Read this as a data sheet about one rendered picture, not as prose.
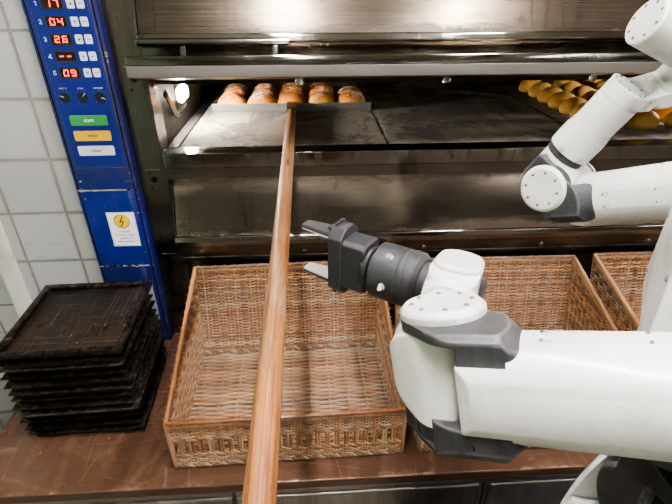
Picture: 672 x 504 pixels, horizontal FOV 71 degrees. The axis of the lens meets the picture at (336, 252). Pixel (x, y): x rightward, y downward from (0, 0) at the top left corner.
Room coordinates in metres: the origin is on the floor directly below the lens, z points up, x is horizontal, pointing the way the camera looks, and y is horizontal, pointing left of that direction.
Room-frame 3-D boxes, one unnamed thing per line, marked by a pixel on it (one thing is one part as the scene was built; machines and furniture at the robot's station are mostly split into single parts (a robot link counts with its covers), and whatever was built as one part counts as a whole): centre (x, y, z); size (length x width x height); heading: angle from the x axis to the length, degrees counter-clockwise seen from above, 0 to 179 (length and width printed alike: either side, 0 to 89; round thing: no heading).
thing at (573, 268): (1.00, -0.46, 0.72); 0.56 x 0.49 x 0.28; 92
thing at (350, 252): (0.64, -0.05, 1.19); 0.12 x 0.10 x 0.13; 58
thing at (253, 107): (1.85, 0.16, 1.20); 0.55 x 0.36 x 0.03; 93
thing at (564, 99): (1.74, -0.99, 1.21); 0.61 x 0.48 x 0.06; 3
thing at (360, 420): (0.97, 0.13, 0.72); 0.56 x 0.49 x 0.28; 94
